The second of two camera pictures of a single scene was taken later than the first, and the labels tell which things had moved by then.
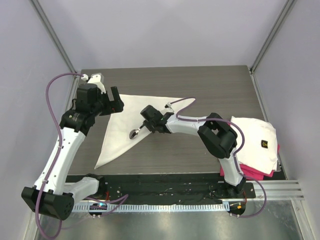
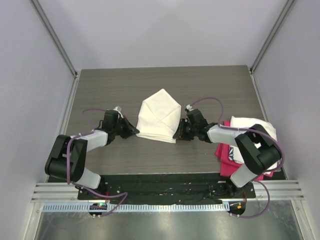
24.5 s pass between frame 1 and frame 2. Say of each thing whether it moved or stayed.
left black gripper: moved
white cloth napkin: moved
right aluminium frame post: stayed
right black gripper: moved
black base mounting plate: stayed
